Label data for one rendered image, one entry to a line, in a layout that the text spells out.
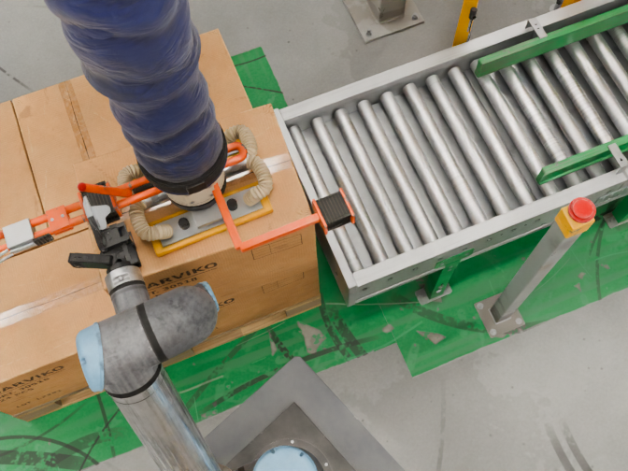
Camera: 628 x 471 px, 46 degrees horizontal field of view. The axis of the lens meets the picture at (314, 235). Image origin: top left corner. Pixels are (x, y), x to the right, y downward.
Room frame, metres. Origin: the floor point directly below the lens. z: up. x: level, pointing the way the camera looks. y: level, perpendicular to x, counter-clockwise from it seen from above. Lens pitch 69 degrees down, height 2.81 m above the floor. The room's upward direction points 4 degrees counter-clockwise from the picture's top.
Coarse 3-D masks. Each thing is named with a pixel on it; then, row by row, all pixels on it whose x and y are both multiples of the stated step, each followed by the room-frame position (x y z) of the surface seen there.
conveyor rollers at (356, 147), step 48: (576, 48) 1.55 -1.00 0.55; (624, 48) 1.54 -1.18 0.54; (384, 96) 1.40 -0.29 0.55; (528, 96) 1.36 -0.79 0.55; (576, 96) 1.35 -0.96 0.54; (624, 96) 1.35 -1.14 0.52; (384, 144) 1.21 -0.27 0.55; (432, 144) 1.20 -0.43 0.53; (528, 144) 1.17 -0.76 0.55; (576, 144) 1.16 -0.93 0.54; (384, 192) 1.03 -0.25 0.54; (432, 192) 1.02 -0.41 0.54; (528, 192) 0.99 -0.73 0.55; (432, 240) 0.84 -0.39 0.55
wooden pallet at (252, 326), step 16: (304, 304) 0.78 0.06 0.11; (320, 304) 0.80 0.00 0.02; (256, 320) 0.72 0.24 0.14; (272, 320) 0.75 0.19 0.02; (224, 336) 0.70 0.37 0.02; (240, 336) 0.70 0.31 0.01; (192, 352) 0.64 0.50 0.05; (64, 400) 0.50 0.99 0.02; (80, 400) 0.49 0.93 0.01; (16, 416) 0.43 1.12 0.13; (32, 416) 0.44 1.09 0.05
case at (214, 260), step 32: (224, 128) 1.09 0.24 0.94; (256, 128) 1.08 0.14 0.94; (96, 160) 1.01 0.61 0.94; (128, 160) 1.00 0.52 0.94; (288, 160) 0.97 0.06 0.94; (224, 192) 0.88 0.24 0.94; (288, 192) 0.87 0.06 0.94; (128, 224) 0.80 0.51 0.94; (256, 224) 0.78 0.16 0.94; (160, 256) 0.70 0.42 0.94; (192, 256) 0.70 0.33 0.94; (224, 256) 0.71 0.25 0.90; (256, 256) 0.73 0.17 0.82; (288, 256) 0.75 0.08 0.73; (160, 288) 0.65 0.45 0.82; (224, 288) 0.70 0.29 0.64
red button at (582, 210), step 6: (576, 198) 0.75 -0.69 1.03; (582, 198) 0.74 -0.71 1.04; (570, 204) 0.73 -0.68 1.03; (576, 204) 0.73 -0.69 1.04; (582, 204) 0.73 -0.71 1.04; (588, 204) 0.73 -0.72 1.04; (570, 210) 0.72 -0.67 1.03; (576, 210) 0.71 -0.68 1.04; (582, 210) 0.71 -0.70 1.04; (588, 210) 0.71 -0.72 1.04; (594, 210) 0.71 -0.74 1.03; (570, 216) 0.70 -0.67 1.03; (576, 216) 0.70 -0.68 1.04; (582, 216) 0.69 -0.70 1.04; (588, 216) 0.69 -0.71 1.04; (582, 222) 0.68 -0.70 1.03
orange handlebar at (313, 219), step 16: (240, 144) 0.95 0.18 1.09; (240, 160) 0.91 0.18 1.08; (144, 176) 0.88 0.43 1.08; (144, 192) 0.83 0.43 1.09; (160, 192) 0.83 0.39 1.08; (64, 208) 0.80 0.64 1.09; (80, 208) 0.80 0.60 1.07; (224, 208) 0.77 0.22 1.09; (32, 224) 0.76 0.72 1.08; (64, 224) 0.75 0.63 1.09; (288, 224) 0.71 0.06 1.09; (304, 224) 0.71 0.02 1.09; (240, 240) 0.68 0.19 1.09; (256, 240) 0.67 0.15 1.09; (272, 240) 0.68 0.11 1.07
